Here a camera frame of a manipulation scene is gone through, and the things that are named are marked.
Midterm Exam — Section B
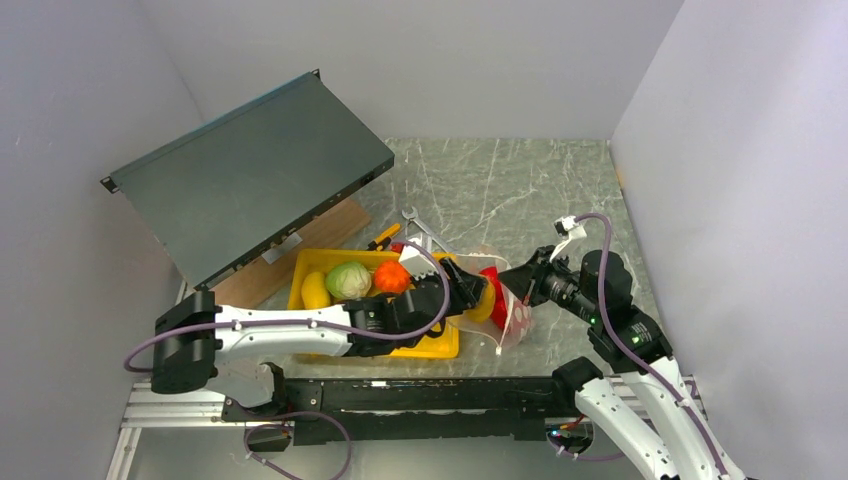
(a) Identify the yellow bell pepper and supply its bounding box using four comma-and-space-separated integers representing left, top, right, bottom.
464, 282, 496, 323

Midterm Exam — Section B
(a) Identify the yellow handled screwdriver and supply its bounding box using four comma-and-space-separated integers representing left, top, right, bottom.
366, 223, 401, 251

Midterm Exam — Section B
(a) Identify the yellow plastic tray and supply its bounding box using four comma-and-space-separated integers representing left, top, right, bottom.
287, 249, 460, 360

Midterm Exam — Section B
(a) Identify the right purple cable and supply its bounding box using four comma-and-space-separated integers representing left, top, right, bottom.
546, 211, 730, 480

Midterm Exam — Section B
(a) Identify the red apple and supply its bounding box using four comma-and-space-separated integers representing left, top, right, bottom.
503, 303, 533, 348

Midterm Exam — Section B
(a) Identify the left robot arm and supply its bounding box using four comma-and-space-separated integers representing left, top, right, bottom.
151, 258, 491, 420

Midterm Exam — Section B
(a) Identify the black aluminium base frame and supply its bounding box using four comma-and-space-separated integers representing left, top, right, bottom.
108, 358, 696, 479

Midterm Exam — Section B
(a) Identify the clear polka dot zip bag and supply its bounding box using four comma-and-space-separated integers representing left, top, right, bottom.
447, 245, 533, 356

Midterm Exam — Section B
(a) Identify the wooden board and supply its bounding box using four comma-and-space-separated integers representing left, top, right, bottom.
212, 199, 371, 308

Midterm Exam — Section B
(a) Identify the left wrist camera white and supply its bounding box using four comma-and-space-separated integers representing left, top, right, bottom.
398, 245, 437, 280

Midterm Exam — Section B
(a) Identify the orange pumpkin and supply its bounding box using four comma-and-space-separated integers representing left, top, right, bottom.
373, 260, 411, 294

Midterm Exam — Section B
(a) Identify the yellow mango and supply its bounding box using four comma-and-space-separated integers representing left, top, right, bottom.
300, 271, 332, 310

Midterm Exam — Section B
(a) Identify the red bell pepper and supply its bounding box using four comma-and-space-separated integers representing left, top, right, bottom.
480, 266, 508, 330

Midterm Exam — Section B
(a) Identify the green cabbage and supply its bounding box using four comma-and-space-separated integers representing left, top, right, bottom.
325, 261, 372, 300

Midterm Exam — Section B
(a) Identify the silver wrench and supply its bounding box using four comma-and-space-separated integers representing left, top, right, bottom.
401, 206, 457, 253

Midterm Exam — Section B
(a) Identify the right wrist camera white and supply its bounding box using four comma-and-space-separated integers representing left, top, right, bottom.
549, 216, 587, 262

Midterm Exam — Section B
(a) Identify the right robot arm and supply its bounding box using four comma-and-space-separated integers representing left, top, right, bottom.
498, 246, 746, 479

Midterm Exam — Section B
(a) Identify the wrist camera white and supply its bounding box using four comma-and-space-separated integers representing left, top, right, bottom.
549, 216, 587, 262
398, 245, 437, 280

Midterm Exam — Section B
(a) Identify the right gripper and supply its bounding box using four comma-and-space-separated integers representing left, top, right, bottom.
496, 243, 600, 322

